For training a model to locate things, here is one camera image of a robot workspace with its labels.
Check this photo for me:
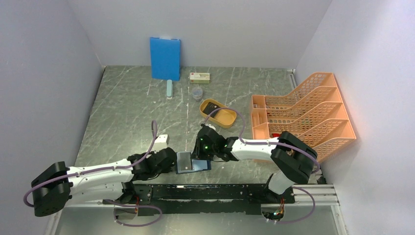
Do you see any dark blue card holder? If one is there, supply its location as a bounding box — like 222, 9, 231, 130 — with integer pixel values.
176, 160, 211, 174

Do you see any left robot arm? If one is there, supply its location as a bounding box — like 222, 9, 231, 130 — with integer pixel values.
24, 147, 177, 217

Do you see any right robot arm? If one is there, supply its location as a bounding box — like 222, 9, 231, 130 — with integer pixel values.
191, 125, 320, 203

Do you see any black card in tray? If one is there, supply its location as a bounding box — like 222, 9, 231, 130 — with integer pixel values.
203, 102, 220, 115

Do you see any yellow oval tray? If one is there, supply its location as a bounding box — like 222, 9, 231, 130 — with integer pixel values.
199, 98, 237, 129

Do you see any small clear plastic cup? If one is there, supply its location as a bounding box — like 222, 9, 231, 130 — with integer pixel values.
191, 87, 203, 101

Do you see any small red white box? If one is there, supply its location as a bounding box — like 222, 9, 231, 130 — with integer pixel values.
189, 72, 210, 84

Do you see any light blue eraser stick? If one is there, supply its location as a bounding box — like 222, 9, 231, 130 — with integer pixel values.
166, 79, 173, 99

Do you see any blue board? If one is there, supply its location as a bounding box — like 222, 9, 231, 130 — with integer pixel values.
149, 37, 181, 81

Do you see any orange file organizer rack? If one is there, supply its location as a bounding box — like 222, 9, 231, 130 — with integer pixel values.
250, 72, 356, 163

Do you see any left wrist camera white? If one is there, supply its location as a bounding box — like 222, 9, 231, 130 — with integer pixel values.
154, 134, 170, 148

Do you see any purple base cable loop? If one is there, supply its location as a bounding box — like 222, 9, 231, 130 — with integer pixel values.
113, 202, 163, 227

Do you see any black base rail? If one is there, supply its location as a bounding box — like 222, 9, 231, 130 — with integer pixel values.
114, 182, 295, 216

